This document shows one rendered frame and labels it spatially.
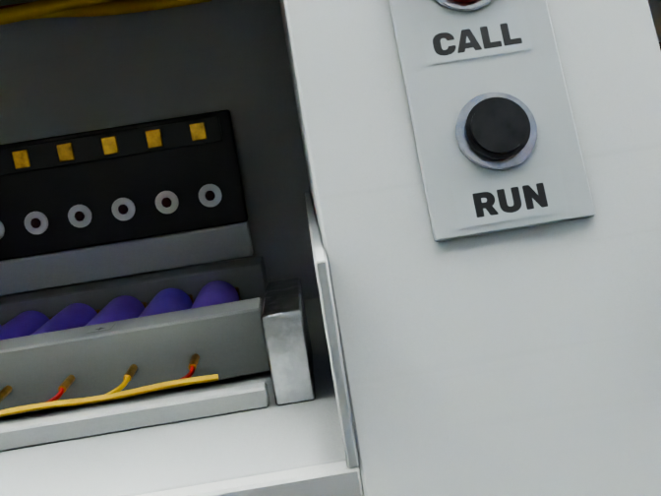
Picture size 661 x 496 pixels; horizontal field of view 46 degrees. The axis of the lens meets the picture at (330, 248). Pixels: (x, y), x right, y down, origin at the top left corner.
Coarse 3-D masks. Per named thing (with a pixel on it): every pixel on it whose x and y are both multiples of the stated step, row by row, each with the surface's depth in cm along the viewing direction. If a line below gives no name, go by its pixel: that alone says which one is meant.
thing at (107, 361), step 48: (48, 336) 26; (96, 336) 25; (144, 336) 25; (192, 336) 26; (240, 336) 26; (0, 384) 25; (48, 384) 26; (96, 384) 26; (144, 384) 26; (192, 384) 24
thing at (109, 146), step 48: (48, 144) 36; (96, 144) 36; (144, 144) 36; (192, 144) 36; (0, 192) 36; (48, 192) 36; (96, 192) 36; (144, 192) 37; (192, 192) 37; (240, 192) 37; (0, 240) 37; (48, 240) 37; (96, 240) 37
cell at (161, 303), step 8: (168, 288) 34; (176, 288) 34; (160, 296) 32; (168, 296) 32; (176, 296) 33; (184, 296) 33; (152, 304) 31; (160, 304) 31; (168, 304) 31; (176, 304) 32; (184, 304) 33; (192, 304) 34; (144, 312) 30; (152, 312) 30; (160, 312) 30
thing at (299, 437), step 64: (64, 256) 36; (128, 256) 36; (192, 256) 37; (320, 256) 18; (320, 320) 33; (320, 384) 25; (64, 448) 22; (128, 448) 22; (192, 448) 21; (256, 448) 20; (320, 448) 20
